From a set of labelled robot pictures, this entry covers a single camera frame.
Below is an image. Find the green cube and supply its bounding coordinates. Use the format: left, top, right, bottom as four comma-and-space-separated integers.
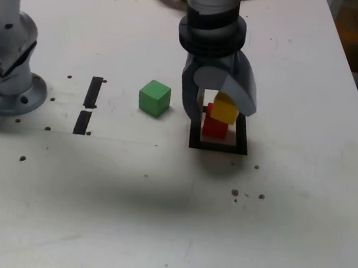
136, 78, 173, 119

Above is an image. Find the red cube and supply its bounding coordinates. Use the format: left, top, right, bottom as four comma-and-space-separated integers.
201, 101, 232, 141

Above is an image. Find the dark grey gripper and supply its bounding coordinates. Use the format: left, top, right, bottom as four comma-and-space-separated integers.
176, 45, 264, 131

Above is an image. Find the black tape strip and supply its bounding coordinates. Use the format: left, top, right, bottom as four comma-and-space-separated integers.
73, 74, 104, 138

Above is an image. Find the yellow cube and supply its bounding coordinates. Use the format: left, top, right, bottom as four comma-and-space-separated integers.
209, 91, 243, 126

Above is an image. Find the black tape square outline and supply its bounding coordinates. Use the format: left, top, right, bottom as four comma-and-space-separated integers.
188, 104, 254, 156

